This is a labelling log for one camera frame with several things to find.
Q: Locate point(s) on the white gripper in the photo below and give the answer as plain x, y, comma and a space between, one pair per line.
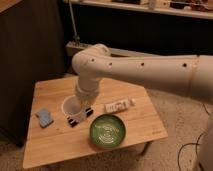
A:
86, 99

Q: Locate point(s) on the translucent white cup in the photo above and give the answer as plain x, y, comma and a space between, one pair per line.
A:
71, 107

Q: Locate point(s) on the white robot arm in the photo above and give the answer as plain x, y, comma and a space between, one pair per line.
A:
184, 75

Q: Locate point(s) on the green ceramic bowl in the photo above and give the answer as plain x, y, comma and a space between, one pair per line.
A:
107, 131

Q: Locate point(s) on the blue sponge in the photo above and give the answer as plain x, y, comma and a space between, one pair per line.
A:
44, 117

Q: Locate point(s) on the white tube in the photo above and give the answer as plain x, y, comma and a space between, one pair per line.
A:
119, 105

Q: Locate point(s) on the wooden table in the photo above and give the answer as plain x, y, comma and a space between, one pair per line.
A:
60, 142

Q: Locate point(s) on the metal pole stand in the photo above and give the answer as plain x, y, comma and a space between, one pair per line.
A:
76, 36

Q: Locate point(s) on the wooden shelf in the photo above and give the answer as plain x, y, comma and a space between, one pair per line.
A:
202, 9

